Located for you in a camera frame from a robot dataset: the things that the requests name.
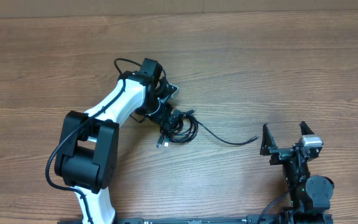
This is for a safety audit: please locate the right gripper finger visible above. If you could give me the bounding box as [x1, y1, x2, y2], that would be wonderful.
[260, 123, 278, 156]
[299, 121, 314, 136]

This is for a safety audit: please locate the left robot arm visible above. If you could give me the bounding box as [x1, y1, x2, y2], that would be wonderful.
[47, 58, 178, 223]

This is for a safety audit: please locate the black USB cable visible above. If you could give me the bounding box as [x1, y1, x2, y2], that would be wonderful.
[156, 108, 259, 149]
[159, 111, 198, 147]

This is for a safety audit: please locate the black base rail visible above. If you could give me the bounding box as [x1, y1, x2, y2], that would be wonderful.
[57, 214, 334, 224]

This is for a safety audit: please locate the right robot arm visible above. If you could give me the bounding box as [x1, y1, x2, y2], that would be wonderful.
[257, 121, 334, 223]

